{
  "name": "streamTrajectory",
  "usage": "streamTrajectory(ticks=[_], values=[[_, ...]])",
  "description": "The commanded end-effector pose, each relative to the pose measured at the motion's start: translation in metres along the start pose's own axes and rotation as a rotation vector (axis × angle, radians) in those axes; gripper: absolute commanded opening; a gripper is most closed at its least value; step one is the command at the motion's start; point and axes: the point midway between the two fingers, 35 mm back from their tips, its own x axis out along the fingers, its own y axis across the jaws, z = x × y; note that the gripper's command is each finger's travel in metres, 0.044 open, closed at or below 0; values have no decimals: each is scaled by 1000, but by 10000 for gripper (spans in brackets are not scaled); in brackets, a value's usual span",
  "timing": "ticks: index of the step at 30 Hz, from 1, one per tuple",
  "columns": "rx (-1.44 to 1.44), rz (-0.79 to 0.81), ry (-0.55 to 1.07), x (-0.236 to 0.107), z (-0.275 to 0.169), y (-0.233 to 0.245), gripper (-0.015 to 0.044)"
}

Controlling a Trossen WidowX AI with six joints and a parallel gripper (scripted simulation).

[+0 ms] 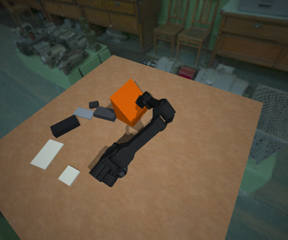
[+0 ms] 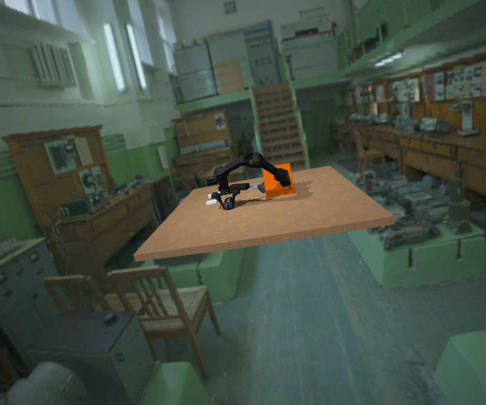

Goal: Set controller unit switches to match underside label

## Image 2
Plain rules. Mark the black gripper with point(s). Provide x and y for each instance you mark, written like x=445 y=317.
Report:
x=224 y=191

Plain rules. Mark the dark grey controller unit with white label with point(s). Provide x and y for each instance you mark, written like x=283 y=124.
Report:
x=228 y=203

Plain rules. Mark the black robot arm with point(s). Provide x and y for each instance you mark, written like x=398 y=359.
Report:
x=258 y=161

